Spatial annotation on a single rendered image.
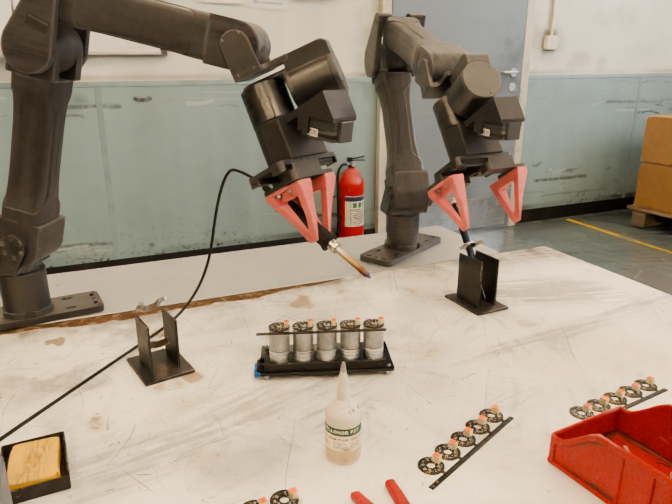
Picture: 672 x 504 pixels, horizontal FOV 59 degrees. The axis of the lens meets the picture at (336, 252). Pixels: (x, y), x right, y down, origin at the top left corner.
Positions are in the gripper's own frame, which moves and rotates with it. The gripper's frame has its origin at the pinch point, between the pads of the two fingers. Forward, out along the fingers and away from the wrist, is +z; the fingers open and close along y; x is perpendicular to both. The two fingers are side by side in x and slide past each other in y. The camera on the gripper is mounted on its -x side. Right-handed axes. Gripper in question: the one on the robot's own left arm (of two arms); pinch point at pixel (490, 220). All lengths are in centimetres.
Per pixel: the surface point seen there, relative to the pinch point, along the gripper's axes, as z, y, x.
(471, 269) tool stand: 5.7, -1.9, 5.2
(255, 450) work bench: 20.9, -43.2, -6.8
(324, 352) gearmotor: 12.9, -31.0, -0.7
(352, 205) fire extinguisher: -79, 104, 223
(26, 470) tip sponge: 17, -63, -4
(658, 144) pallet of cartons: -78, 309, 173
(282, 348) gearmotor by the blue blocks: 11.2, -35.5, 0.5
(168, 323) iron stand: 4.5, -46.4, 7.8
